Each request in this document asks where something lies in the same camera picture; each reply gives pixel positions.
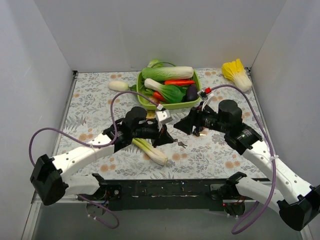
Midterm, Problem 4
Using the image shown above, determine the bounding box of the floral patterned table mat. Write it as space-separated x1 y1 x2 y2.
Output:
56 68 267 180

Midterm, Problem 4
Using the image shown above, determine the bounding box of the celery stalk toy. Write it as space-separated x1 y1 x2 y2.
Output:
132 138 168 166

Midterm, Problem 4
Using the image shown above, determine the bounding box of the yellow white cabbage toy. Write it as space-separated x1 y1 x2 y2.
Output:
221 58 252 92

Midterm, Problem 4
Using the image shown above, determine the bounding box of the aluminium frame rail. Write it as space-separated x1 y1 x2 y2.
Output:
31 181 301 203

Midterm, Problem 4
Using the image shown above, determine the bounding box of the bok choy toy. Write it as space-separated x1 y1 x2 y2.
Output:
144 78 186 104

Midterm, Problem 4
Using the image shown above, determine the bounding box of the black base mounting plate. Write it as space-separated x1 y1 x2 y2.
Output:
83 179 249 216

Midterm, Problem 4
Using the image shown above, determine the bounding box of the orange black padlock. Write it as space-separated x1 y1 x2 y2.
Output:
192 126 208 137

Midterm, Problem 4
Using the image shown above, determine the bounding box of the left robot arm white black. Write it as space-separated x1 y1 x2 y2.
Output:
30 107 174 206

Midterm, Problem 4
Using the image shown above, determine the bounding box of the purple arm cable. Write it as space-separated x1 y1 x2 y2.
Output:
211 84 277 235
28 90 163 230

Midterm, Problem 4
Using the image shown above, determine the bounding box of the green napa cabbage toy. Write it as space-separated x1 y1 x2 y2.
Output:
141 66 194 82

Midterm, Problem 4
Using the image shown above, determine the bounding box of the green plastic basket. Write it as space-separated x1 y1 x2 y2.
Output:
136 70 202 110

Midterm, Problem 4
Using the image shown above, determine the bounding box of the purple eggplant toy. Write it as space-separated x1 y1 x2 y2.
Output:
184 84 198 102

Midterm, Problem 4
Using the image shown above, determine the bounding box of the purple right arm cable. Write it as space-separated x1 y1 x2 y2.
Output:
211 84 277 235

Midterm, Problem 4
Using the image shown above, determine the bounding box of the brass silver padlock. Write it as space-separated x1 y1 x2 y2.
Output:
146 111 155 119

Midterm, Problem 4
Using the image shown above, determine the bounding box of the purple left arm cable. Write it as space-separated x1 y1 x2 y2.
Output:
28 90 163 230

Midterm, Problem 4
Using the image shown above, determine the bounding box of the small red chili toy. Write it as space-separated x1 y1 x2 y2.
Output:
153 91 166 102

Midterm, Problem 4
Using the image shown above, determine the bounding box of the light green leaf toy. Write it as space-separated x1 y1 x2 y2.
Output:
147 59 164 68

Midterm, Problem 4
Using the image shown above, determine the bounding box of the beige mushroom toy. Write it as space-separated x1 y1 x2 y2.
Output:
149 96 160 104

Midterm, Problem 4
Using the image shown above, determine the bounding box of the white radish toy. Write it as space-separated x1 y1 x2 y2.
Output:
108 80 137 92

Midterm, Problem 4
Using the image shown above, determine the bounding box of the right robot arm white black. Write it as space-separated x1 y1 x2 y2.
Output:
174 99 320 231

